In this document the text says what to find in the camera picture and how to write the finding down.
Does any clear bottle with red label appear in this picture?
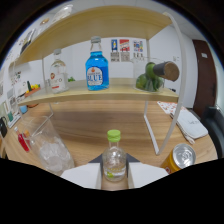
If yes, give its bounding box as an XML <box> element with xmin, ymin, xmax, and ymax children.
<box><xmin>49</xmin><ymin>48</ymin><xmax>70</xmax><ymax>94</ymax></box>

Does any white-framed wooden shelf rack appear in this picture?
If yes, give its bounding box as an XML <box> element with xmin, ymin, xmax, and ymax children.
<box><xmin>8</xmin><ymin>4</ymin><xmax>188</xmax><ymax>157</ymax></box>

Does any multicolour wall poster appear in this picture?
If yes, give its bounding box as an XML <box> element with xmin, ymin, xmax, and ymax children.
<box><xmin>132</xmin><ymin>39</ymin><xmax>144</xmax><ymax>61</ymax></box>

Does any black kettle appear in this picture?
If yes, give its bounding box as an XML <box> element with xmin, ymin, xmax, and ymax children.
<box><xmin>0</xmin><ymin>116</ymin><xmax>8</xmax><ymax>139</ymax></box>

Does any clear glass with ice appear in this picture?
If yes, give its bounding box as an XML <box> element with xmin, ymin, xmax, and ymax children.
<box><xmin>20</xmin><ymin>115</ymin><xmax>76</xmax><ymax>177</ymax></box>

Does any white notebook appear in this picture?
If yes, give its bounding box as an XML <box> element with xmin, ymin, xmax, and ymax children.
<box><xmin>169</xmin><ymin>108</ymin><xmax>209</xmax><ymax>143</ymax></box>

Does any clear bottle with green cap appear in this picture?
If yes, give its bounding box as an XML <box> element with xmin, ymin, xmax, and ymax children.
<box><xmin>102</xmin><ymin>129</ymin><xmax>128</xmax><ymax>183</ymax></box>

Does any blue liquid bottle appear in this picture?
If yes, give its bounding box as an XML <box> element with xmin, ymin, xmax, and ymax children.
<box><xmin>84</xmin><ymin>35</ymin><xmax>110</xmax><ymax>92</ymax></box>

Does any orange storage basket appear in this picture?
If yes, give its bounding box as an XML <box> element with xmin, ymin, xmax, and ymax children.
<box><xmin>24</xmin><ymin>81</ymin><xmax>42</xmax><ymax>98</ymax></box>

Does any black office chair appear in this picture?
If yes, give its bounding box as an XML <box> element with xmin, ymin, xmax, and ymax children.
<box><xmin>200</xmin><ymin>105</ymin><xmax>224</xmax><ymax>158</ymax></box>

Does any red wall poster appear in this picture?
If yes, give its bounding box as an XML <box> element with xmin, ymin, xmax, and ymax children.
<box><xmin>119</xmin><ymin>38</ymin><xmax>132</xmax><ymax>63</ymax></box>

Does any dark brown door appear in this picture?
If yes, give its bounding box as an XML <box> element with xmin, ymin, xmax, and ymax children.
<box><xmin>192</xmin><ymin>39</ymin><xmax>218</xmax><ymax>118</ymax></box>

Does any black snack bag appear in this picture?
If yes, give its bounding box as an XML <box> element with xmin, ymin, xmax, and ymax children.
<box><xmin>19</xmin><ymin>28</ymin><xmax>37</xmax><ymax>56</ymax></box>

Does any yellow drink can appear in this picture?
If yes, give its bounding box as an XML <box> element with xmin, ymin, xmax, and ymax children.
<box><xmin>160</xmin><ymin>143</ymin><xmax>197</xmax><ymax>175</ymax></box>

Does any dark cork-ended muddler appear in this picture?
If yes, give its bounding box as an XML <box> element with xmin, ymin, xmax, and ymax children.
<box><xmin>152</xmin><ymin>60</ymin><xmax>181</xmax><ymax>82</ymax></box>

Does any blue and white cup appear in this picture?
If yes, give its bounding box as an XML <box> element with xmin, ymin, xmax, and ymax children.
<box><xmin>18</xmin><ymin>104</ymin><xmax>29</xmax><ymax>114</ymax></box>

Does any small red liquid bottle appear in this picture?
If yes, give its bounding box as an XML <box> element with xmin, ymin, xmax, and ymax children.
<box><xmin>13</xmin><ymin>125</ymin><xmax>31</xmax><ymax>153</ymax></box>

